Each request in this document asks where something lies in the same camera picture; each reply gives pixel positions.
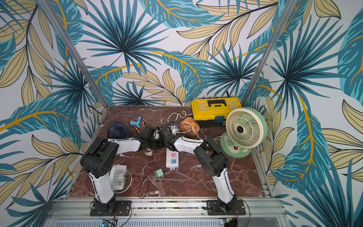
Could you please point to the yellow black toolbox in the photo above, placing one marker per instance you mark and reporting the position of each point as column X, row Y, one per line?
column 213, row 112

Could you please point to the orange small desk fan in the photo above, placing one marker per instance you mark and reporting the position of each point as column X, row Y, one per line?
column 190, row 126

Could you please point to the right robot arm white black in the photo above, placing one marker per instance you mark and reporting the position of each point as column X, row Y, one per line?
column 211, row 158

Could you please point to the pink plug adapter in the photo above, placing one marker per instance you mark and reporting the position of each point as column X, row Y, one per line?
column 149, row 152

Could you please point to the large green cream desk fan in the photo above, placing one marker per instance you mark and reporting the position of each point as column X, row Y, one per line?
column 246, row 129

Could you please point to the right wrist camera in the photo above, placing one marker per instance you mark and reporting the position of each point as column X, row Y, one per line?
column 174, row 128

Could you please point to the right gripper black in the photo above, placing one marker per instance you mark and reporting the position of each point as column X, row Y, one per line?
column 164, row 133

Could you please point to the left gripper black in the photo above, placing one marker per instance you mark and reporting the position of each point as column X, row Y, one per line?
column 161, row 143

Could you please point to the white small fan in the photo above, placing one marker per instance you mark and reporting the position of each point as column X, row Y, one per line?
column 118, row 177

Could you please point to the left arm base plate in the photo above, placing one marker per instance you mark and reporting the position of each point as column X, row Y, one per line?
column 112, row 208

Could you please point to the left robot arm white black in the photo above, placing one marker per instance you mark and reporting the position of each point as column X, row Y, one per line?
column 99, row 157

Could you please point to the dark blue small fan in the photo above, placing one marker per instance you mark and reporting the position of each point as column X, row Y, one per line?
column 118, row 131

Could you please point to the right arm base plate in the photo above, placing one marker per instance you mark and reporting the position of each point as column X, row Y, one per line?
column 216, row 207

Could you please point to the green plug adapter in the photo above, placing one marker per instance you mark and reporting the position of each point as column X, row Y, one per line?
column 159, row 173

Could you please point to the blue plastic toy figure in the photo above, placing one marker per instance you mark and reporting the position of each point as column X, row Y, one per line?
column 136, row 123

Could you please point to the white power strip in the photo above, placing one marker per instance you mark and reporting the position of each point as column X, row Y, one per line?
column 172, row 159

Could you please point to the yellow handled pliers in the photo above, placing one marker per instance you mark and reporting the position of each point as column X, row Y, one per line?
column 138, row 129

